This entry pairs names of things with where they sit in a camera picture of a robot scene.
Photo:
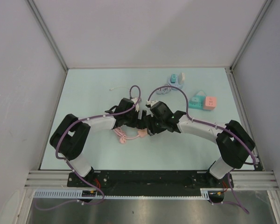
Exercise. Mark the blue round power strip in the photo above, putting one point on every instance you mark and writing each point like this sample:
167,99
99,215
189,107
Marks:
170,86

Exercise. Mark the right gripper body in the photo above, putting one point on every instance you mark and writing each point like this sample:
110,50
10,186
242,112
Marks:
157,124

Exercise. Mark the pink power strip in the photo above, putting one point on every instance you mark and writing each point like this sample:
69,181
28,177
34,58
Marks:
142,133

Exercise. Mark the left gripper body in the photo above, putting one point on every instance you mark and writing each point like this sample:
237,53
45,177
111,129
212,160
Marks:
131,119

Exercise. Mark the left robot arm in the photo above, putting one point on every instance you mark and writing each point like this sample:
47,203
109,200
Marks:
69,138

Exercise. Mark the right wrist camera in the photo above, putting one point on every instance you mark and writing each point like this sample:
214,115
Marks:
150,103

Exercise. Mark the white square adapter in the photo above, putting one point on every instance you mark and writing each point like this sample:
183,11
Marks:
181,78

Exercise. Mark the pink cube socket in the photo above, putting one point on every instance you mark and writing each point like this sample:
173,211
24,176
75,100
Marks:
209,103

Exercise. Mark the grey cable duct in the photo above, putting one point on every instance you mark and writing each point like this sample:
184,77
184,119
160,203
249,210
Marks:
198,194

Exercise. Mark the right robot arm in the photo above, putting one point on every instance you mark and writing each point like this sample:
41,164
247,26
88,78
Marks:
234,143

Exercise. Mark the light teal charger plug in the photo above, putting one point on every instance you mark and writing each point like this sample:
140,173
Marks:
195,100

